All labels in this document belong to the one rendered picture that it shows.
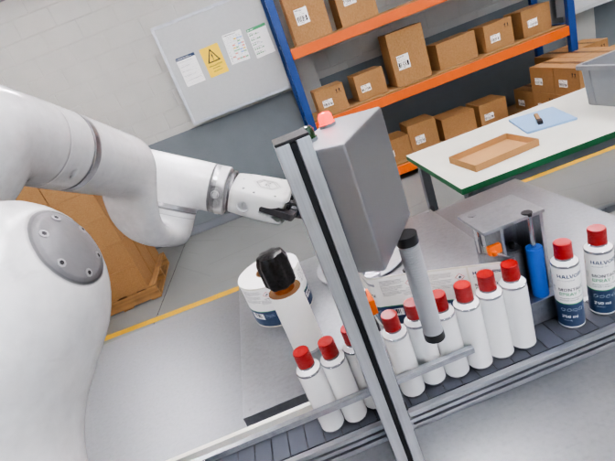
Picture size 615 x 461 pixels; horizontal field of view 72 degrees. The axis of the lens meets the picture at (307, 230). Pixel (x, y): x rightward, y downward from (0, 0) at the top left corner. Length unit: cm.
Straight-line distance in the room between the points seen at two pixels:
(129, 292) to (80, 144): 378
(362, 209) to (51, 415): 39
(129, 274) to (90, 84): 223
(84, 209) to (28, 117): 359
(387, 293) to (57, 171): 76
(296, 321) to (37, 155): 78
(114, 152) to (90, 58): 480
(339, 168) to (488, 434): 63
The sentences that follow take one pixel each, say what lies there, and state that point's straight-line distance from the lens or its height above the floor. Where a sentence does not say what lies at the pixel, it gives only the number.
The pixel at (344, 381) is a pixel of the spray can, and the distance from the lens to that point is 88.
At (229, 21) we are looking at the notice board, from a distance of 494.
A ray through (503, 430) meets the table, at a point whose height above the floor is 83.
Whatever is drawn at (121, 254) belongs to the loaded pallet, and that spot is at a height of 53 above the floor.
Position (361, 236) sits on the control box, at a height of 135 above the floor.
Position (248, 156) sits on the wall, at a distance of 515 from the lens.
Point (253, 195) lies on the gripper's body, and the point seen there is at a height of 141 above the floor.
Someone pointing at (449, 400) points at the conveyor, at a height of 87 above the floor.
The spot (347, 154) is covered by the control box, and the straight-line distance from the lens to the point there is 53.
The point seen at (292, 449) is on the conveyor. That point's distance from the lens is 98.
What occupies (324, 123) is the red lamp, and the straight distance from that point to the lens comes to 65.
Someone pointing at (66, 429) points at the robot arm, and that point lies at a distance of 35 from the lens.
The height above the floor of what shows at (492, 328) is 97.
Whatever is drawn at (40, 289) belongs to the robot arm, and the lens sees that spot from 29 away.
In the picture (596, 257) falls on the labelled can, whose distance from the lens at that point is 102.
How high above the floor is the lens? 159
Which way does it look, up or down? 22 degrees down
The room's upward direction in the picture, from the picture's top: 21 degrees counter-clockwise
